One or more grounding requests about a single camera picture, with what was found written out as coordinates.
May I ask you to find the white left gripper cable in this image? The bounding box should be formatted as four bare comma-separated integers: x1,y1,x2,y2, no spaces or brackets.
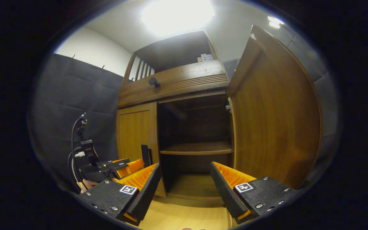
71,151,86,186

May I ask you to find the wooden cabinet door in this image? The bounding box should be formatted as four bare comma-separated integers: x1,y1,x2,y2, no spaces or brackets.
227,25,323,190
116,102,167,198

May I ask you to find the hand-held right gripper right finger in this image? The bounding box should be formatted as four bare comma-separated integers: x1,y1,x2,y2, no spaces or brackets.
210,161,299,225

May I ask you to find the wooden double-door shoe cabinet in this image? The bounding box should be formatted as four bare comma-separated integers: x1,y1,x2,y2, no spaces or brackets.
116,25,323,207

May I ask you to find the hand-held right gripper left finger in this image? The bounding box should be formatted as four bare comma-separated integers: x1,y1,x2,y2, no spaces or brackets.
77,163,162,226

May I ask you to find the small ceiling light panel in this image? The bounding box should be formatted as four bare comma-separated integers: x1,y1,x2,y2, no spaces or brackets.
267,16,285,29

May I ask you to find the wooden drawer front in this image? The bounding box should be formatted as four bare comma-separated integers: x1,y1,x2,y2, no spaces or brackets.
118,60,229,109

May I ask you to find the black backdrop cloth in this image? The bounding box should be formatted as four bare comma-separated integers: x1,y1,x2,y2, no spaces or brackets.
27,21,342,192

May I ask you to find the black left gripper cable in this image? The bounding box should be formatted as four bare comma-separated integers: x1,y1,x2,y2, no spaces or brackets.
70,116,87,154

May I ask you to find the black left door handle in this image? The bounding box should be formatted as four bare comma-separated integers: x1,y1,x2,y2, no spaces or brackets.
141,144,153,168

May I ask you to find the wooden inner cabinet shelf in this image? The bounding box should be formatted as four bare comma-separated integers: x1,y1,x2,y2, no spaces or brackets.
159,141,233,156

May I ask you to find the large ceiling light panel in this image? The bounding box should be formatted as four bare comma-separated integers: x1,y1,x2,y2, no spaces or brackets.
141,0,215,36

